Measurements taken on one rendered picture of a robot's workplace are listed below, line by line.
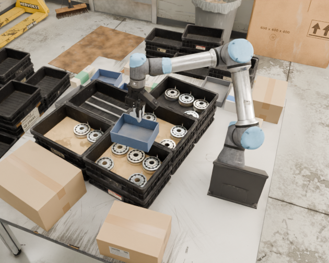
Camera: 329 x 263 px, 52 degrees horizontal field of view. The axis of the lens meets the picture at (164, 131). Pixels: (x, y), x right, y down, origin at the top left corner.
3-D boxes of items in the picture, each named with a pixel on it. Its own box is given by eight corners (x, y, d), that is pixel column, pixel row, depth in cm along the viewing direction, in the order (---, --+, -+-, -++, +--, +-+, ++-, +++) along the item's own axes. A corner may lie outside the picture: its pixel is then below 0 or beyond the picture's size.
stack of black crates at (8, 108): (25, 118, 315) (11, 79, 284) (53, 126, 308) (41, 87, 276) (-4, 147, 289) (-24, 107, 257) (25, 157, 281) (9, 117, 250)
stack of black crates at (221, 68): (249, 96, 343) (258, 58, 311) (243, 115, 323) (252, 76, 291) (211, 87, 352) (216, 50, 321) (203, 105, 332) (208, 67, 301)
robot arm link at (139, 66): (149, 59, 148) (130, 59, 147) (148, 80, 155) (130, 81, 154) (146, 51, 154) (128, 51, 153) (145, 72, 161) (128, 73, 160)
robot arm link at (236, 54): (254, 144, 177) (239, 40, 170) (268, 148, 163) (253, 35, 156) (233, 149, 175) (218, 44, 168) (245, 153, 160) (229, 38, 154)
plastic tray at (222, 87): (206, 81, 268) (206, 75, 264) (230, 86, 262) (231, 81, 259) (195, 100, 250) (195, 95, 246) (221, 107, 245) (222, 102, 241)
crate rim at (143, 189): (173, 154, 184) (174, 152, 183) (143, 193, 166) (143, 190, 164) (115, 128, 199) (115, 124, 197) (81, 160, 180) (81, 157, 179)
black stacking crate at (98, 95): (143, 111, 224) (143, 98, 216) (116, 139, 206) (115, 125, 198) (97, 92, 238) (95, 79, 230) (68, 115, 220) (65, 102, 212)
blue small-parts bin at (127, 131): (159, 132, 173) (159, 122, 168) (148, 152, 163) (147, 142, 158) (124, 122, 178) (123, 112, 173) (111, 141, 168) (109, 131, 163)
